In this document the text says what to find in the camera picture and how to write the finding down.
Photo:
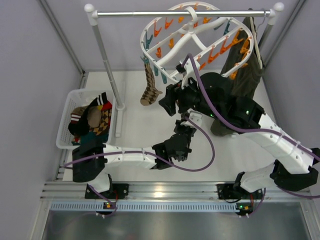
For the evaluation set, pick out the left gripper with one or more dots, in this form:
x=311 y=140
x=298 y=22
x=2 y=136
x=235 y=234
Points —
x=184 y=127

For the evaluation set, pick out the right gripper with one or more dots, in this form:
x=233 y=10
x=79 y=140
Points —
x=176 y=97

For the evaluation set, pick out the brown argyle sock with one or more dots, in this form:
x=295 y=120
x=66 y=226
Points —
x=104 y=123
x=150 y=93

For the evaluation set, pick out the white clip hanger frame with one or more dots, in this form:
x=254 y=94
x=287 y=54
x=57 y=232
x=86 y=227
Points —
x=165 y=41

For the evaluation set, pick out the black striped sock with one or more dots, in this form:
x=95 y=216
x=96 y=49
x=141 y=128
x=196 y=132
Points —
x=81 y=128

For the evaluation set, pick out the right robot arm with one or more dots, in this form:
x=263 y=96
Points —
x=211 y=94

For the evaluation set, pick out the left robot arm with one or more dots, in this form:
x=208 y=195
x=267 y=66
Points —
x=99 y=156

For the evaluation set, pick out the wooden clothes hanger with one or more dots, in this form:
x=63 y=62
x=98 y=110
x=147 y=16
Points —
x=255 y=41

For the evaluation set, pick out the red sock in basket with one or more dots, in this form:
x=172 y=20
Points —
x=107 y=106

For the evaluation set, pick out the olive green garment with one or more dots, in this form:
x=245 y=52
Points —
x=246 y=79

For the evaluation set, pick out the dark teal sock in basket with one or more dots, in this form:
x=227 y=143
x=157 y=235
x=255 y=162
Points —
x=90 y=136

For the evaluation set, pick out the white laundry basket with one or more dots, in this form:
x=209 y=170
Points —
x=79 y=98

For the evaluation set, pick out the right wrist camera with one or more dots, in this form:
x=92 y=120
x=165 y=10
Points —
x=187 y=71

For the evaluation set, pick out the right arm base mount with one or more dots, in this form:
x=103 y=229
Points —
x=226 y=191

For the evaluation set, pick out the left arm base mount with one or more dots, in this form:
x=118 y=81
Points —
x=118 y=191

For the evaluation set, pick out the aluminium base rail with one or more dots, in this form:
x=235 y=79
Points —
x=199 y=197

